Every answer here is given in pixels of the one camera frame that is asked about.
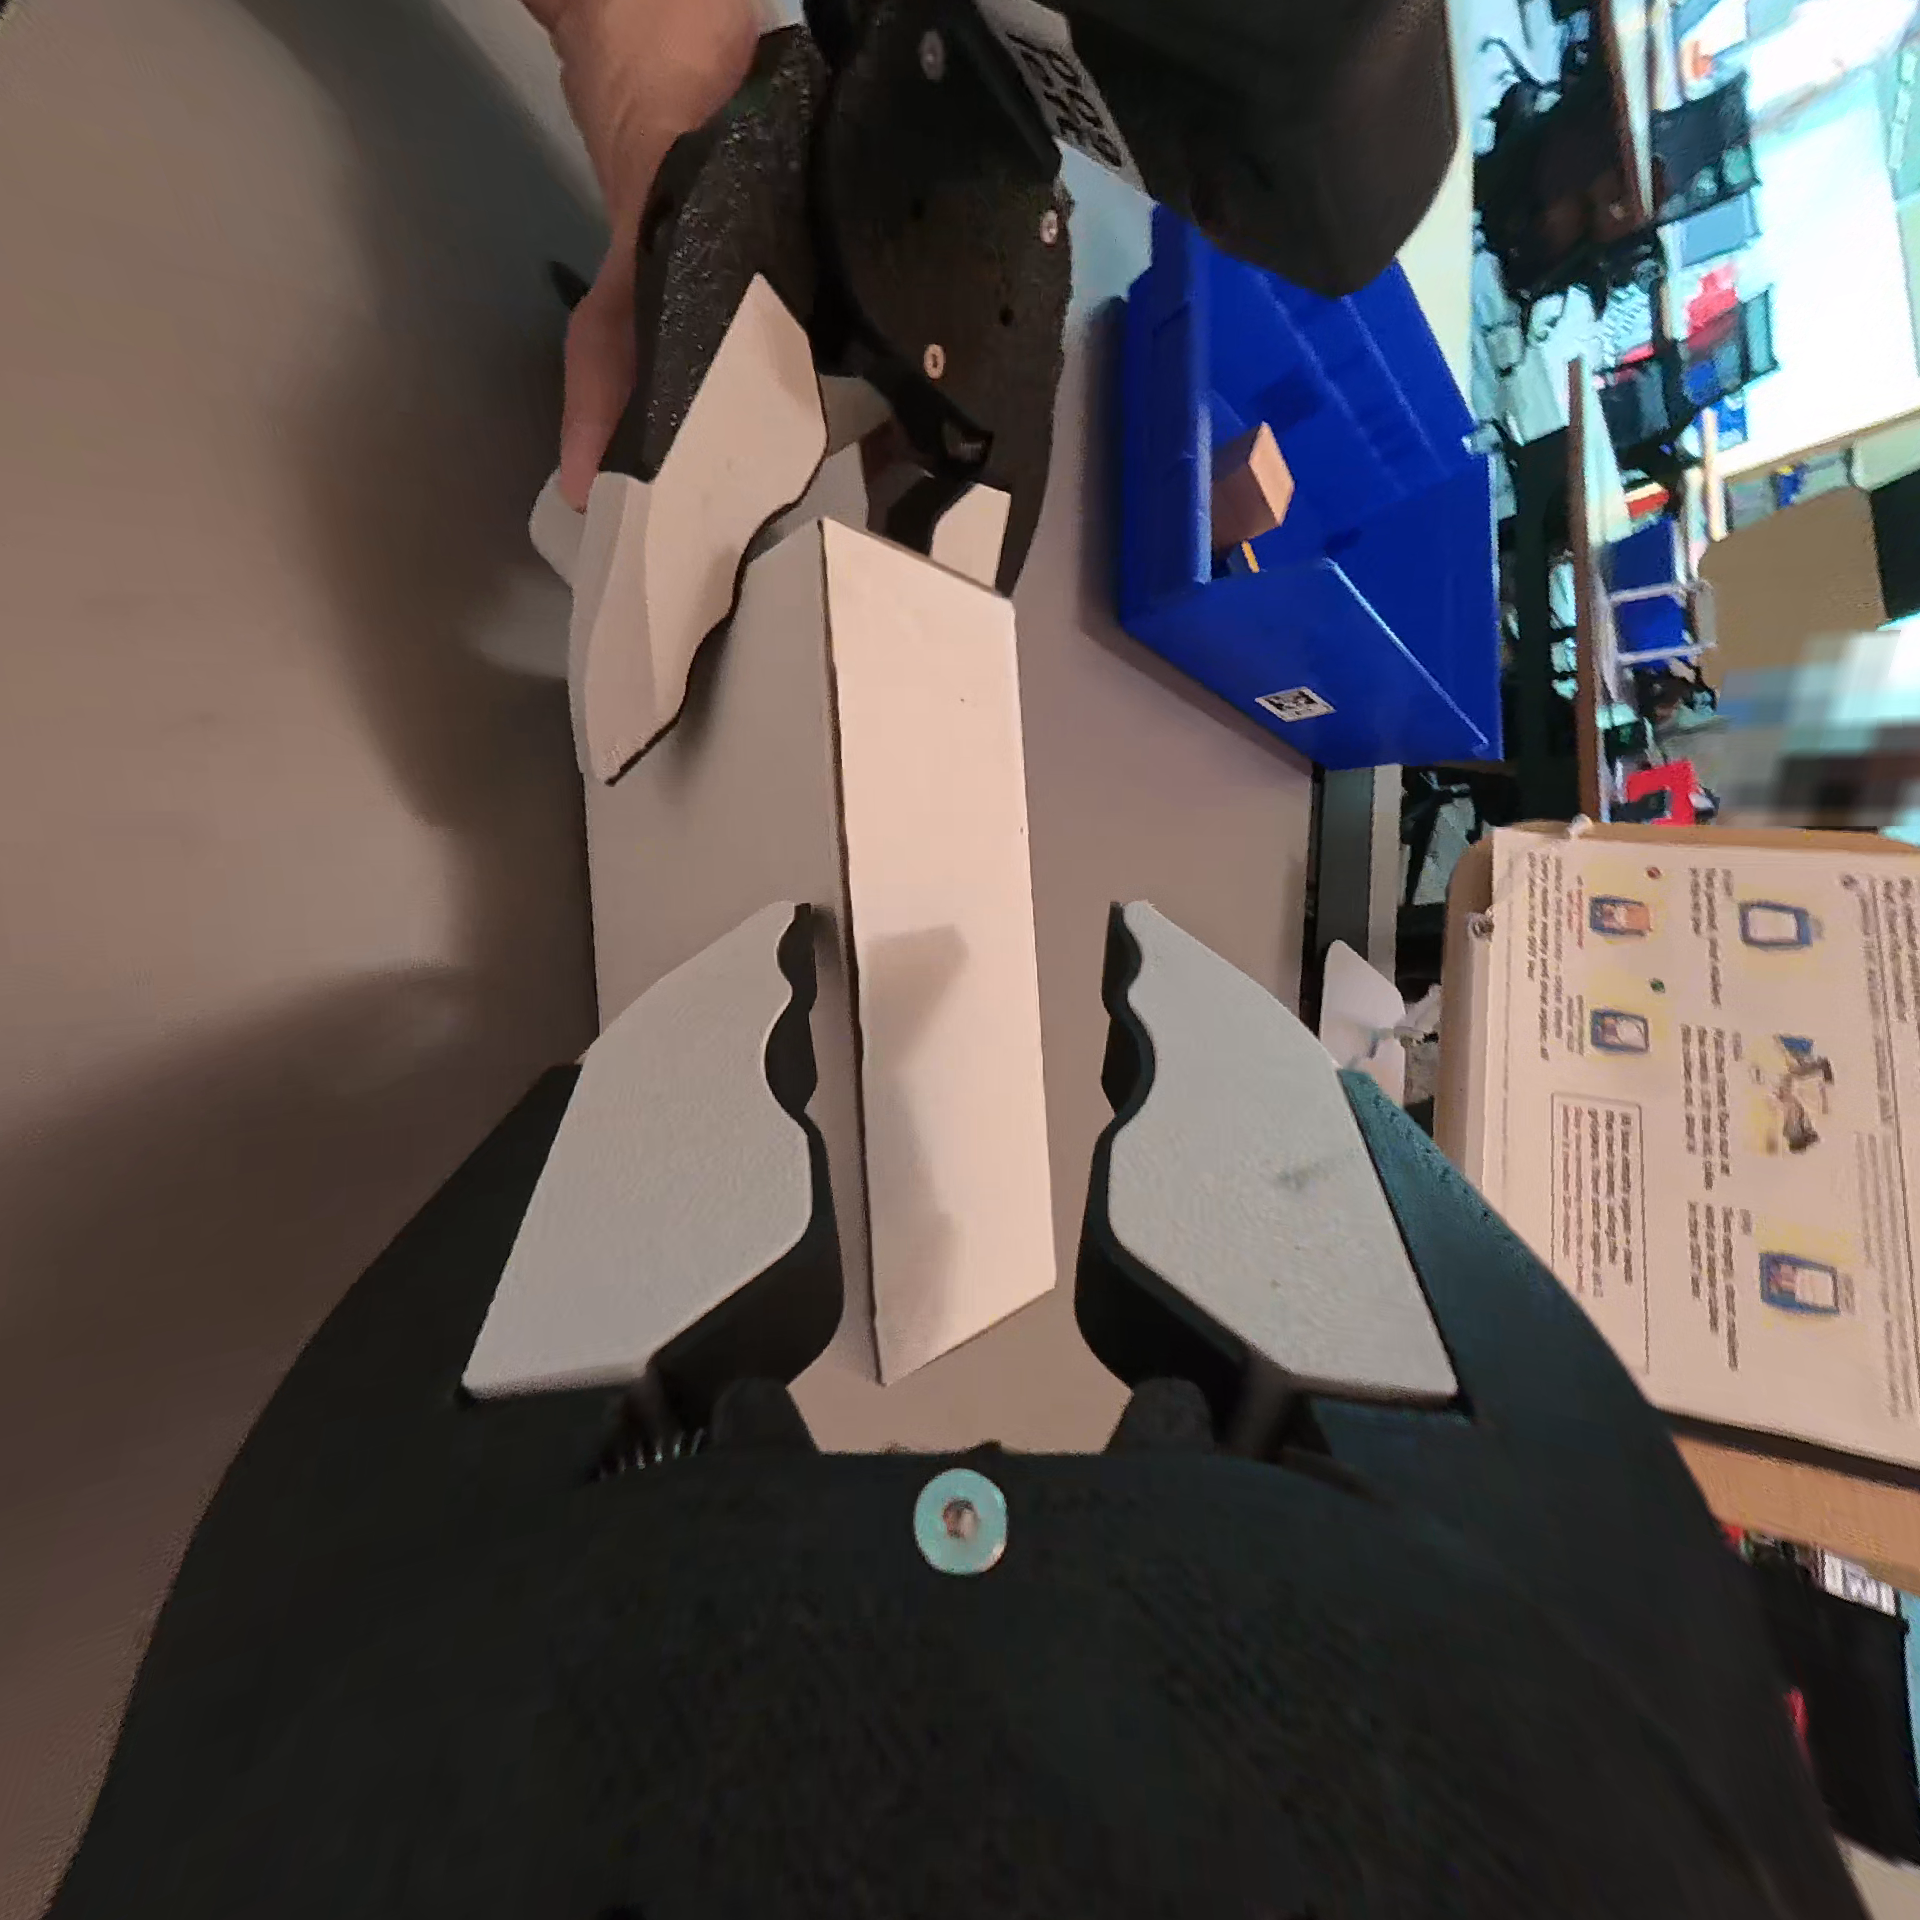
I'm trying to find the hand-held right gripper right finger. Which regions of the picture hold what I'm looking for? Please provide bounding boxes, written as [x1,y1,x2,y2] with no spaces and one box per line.
[1075,900,1460,1412]

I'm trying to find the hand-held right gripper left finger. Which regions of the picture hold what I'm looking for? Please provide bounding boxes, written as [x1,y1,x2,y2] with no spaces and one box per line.
[459,900,840,1404]

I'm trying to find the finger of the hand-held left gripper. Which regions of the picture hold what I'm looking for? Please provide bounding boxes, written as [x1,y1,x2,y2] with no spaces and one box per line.
[878,426,1014,588]
[527,273,831,785]

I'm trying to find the white cardboard box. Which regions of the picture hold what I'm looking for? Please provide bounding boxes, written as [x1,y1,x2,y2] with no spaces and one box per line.
[575,517,1059,1385]

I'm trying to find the blue plastic bin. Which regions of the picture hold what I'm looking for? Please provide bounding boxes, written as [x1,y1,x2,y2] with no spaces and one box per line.
[1113,201,1505,769]

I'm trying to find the person's left hand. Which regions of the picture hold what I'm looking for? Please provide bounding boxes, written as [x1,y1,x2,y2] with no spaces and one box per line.
[526,0,775,485]

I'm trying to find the wooden cube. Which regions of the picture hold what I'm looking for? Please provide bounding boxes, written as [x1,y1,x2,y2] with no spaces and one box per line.
[1212,423,1296,553]

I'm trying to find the printed instruction sheet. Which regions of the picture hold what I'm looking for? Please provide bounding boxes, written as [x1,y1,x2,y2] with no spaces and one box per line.
[1476,830,1920,1464]

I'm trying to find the instruction sheet on clipboard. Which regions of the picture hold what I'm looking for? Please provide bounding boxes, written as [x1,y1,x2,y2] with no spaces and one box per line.
[1431,816,1920,1593]

